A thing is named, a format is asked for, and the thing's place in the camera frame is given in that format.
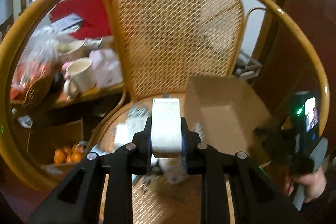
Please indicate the cream mug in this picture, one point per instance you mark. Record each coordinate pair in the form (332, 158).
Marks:
(70, 51)
(80, 77)

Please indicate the plastic bag of oranges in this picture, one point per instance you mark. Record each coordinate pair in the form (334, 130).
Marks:
(37, 60)

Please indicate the brown cardboard box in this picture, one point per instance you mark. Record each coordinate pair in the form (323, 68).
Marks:
(225, 111)

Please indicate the wooden side table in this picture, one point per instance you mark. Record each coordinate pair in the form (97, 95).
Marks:
(59, 100)

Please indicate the white power adapter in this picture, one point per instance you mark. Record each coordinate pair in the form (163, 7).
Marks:
(166, 129)

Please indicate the cream mug front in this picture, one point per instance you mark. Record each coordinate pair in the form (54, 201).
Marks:
(80, 77)

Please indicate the pink tissue box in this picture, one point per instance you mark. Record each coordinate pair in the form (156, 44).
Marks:
(106, 68)

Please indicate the cardboard box of oranges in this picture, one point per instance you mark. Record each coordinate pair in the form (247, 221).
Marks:
(43, 142)

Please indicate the red cloth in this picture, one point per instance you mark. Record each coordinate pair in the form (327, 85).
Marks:
(95, 22)

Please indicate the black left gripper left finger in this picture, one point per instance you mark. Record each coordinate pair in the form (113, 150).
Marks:
(77, 198)

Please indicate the person's right hand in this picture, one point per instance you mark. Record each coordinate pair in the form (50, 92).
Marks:
(314, 184)

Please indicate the cream mug back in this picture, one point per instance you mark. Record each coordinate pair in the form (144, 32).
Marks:
(70, 51)

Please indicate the rattan cane chair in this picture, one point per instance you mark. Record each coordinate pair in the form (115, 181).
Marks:
(162, 43)

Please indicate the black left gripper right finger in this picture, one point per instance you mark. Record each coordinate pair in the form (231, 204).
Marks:
(255, 198)

